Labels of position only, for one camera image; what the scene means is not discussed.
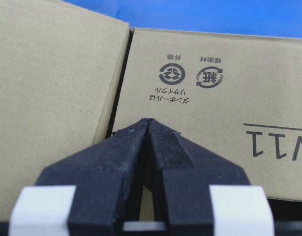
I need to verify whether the blue table mat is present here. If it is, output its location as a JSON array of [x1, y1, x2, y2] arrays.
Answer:
[[69, 0, 302, 38]]

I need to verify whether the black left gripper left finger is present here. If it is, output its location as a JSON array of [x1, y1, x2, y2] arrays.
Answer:
[[35, 118, 148, 236]]

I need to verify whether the brown cardboard box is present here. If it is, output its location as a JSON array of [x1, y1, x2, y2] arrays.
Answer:
[[0, 0, 302, 221]]

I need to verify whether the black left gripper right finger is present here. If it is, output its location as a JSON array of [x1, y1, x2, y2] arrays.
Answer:
[[147, 119, 250, 236]]

